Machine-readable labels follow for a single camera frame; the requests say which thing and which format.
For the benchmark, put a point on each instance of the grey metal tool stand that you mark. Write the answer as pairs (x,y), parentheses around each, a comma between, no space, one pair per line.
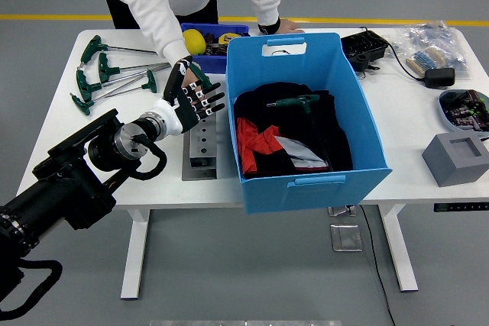
(202,146)

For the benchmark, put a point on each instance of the grey block with square recess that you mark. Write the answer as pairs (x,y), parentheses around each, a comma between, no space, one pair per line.
(443,165)

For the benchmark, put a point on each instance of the silver grey bag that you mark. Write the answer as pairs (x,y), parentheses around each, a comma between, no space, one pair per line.
(303,153)

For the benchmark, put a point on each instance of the white table leg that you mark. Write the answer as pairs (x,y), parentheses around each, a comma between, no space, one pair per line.
(134,253)
(399,249)

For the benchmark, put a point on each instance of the large blue plastic box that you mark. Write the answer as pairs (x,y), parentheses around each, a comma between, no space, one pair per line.
(317,196)

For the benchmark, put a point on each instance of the beige resistor tape strip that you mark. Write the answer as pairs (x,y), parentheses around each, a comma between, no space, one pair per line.
(424,62)

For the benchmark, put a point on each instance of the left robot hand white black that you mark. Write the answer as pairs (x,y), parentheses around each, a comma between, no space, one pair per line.
(187,108)

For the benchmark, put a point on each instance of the yellow tape measure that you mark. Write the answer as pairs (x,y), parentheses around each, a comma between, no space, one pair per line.
(225,37)

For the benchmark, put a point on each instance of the person's right hand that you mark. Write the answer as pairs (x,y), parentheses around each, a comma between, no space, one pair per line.
(190,80)

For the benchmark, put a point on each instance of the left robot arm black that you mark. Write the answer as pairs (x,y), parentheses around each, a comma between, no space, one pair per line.
(57,188)

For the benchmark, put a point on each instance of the black cloth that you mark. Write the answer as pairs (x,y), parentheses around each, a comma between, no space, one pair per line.
(267,120)

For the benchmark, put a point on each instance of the yellow lemon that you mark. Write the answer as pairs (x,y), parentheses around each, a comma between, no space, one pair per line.
(195,41)

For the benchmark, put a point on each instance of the black power adapter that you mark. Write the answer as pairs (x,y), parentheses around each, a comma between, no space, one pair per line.
(439,78)

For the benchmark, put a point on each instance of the person's left hand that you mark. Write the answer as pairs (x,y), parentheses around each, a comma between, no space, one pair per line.
(289,27)

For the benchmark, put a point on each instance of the black wrist watch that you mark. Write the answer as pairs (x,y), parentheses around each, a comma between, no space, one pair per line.
(267,28)

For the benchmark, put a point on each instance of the small blue plastic bin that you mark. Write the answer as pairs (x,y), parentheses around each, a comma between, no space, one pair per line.
(217,63)

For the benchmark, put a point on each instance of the person's left forearm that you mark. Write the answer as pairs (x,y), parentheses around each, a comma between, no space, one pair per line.
(265,5)

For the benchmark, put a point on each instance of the black plastic tray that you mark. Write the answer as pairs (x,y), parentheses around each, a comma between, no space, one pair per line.
(364,45)

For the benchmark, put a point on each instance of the light blue plate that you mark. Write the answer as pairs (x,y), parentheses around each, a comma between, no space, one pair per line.
(444,113)

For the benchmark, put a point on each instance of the red cloth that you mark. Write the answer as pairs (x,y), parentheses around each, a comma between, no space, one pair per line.
(250,139)

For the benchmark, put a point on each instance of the clear plastic component bags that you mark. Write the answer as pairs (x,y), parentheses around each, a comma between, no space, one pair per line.
(428,36)

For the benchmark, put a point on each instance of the black table control panel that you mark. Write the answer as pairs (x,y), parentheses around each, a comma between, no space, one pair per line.
(460,207)

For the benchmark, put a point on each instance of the dark small parts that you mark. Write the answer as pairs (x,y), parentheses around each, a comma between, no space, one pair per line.
(216,50)

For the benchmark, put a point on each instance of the large metal floor plate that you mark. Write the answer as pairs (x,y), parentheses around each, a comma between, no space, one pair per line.
(345,238)

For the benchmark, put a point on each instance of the electronic components pile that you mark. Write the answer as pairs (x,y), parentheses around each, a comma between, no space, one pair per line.
(464,112)

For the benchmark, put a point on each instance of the small metal floor plate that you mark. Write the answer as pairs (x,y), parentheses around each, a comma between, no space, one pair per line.
(341,210)

